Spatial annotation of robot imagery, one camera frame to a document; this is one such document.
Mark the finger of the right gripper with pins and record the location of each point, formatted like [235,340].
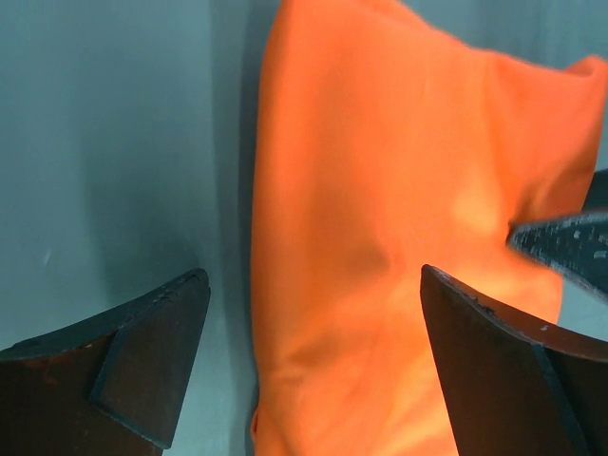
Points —
[575,246]

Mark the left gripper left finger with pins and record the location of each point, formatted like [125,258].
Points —
[112,384]

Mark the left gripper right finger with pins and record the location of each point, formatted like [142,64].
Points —
[514,384]

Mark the orange t shirt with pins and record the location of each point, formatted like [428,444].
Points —
[385,144]

